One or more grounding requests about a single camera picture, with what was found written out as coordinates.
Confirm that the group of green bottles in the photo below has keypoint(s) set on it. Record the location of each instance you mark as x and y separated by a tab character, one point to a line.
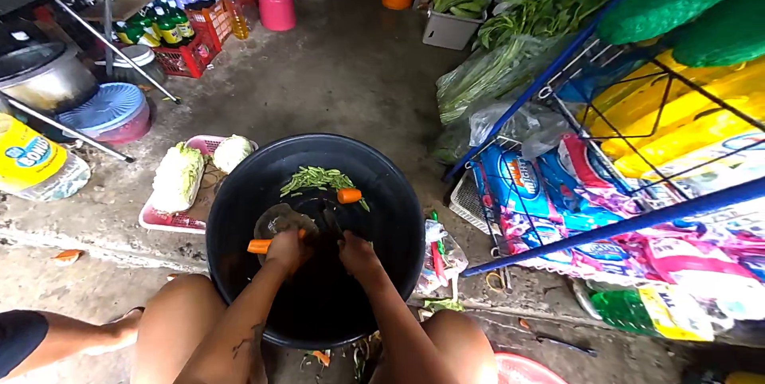
166	26

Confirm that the clear plastic bag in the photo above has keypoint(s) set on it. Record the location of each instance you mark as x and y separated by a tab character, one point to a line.
514	121

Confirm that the pile of blue pink packets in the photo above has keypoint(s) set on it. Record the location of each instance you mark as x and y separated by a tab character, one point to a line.
529	187

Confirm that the grey plastic box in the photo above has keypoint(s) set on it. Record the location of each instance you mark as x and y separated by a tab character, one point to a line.
449	31

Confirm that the blue-lidded round container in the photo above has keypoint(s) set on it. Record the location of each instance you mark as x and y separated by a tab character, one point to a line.
109	110

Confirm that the white-lidded bucket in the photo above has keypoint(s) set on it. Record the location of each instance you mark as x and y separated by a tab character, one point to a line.
132	61

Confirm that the orange dry leaf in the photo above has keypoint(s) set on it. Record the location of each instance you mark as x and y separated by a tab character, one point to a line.
68	257

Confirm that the person's left fingers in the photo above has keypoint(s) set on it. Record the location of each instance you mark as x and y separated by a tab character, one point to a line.
305	242

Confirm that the folding table with metal legs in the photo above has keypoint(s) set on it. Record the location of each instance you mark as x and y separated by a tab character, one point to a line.
113	43

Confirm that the red plastic crate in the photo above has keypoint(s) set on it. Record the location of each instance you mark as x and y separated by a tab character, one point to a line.
185	60

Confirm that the person's legs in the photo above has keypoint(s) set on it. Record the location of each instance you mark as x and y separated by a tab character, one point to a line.
176	318

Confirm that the green bottle with yellow label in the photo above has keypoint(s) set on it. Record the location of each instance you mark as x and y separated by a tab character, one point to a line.
627	312

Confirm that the orange-red plastic crate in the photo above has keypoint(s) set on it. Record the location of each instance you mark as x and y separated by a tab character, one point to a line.
214	19

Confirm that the large metal pot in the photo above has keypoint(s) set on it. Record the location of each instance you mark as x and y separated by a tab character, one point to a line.
54	82

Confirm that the person's right forearm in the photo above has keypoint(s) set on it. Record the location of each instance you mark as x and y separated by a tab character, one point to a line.
401	327

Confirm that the white plastic crate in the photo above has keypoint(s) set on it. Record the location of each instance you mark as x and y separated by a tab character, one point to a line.
471	205

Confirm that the pink plastic stool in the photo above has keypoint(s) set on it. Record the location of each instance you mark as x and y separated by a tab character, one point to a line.
277	9

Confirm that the person's right hand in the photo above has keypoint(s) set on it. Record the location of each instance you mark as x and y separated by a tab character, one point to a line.
357	255

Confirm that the person's left forearm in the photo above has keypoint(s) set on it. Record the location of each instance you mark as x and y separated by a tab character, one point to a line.
244	327

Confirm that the person's left hand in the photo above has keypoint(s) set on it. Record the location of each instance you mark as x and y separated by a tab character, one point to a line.
287	251

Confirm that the yellow rubber band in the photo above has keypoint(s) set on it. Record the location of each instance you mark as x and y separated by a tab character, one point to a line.
487	280

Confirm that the red plastic basin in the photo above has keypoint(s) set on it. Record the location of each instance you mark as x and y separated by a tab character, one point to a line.
520	370

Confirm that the pile of leafy greens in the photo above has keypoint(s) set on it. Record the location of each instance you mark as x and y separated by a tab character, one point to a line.
496	61

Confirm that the person's right fingers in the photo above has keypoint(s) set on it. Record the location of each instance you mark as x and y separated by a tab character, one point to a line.
344	248

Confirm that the long napa cabbage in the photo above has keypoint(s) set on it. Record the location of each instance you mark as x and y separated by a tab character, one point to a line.
179	179

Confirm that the dark-bladed knife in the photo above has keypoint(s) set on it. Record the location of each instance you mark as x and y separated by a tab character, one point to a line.
333	221

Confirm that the round pale cabbage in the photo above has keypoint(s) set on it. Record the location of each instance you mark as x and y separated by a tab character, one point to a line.
232	154

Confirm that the bottle of yellow oil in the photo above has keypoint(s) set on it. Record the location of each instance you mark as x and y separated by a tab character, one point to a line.
237	16

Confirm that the pile of yellow packets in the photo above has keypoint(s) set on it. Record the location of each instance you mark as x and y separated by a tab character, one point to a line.
669	112

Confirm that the pink plastic basket tray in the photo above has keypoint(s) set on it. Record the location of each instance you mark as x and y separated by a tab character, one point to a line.
201	215

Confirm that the pile of sliced green beans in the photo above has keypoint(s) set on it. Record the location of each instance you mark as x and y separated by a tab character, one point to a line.
317	178

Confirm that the peeled long carrot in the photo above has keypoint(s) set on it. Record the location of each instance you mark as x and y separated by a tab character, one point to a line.
259	246

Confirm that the large black tub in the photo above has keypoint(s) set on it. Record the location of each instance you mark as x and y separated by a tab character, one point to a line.
394	216

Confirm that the large bottle with yellow label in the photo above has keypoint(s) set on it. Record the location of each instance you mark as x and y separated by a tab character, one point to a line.
33	160

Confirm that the short carrot piece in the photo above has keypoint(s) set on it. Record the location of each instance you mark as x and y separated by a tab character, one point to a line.
349	196

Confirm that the clear bag with colourful items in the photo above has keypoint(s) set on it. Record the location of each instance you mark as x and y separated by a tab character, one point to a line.
441	258

